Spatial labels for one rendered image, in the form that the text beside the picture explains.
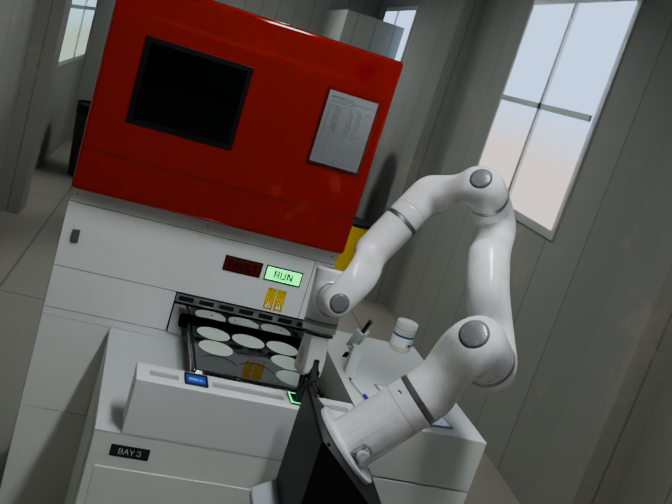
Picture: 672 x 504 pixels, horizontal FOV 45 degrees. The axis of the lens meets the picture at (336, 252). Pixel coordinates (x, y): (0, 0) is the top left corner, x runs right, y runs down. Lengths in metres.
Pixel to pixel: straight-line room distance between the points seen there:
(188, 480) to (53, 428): 0.76
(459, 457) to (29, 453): 1.33
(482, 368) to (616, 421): 1.83
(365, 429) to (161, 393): 0.49
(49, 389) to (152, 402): 0.74
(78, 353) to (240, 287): 0.52
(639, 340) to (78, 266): 2.11
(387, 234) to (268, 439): 0.57
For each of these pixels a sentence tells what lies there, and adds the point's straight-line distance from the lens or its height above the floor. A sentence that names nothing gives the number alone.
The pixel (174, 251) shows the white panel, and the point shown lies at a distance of 2.44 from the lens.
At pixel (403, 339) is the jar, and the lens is 2.57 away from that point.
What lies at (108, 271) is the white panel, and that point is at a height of 0.99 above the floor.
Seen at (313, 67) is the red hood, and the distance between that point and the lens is 2.34.
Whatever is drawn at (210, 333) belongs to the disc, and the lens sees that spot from 2.44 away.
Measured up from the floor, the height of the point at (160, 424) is 0.86.
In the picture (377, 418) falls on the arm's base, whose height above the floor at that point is 1.09.
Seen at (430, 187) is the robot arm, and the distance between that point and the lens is 1.99.
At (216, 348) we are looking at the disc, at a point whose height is 0.90.
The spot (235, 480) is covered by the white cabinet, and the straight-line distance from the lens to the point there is 2.04.
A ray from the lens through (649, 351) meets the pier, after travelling 3.41.
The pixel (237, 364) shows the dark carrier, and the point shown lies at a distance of 2.27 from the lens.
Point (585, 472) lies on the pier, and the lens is 3.53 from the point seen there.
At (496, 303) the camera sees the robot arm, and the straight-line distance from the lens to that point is 1.82.
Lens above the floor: 1.75
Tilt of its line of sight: 12 degrees down
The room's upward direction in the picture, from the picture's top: 18 degrees clockwise
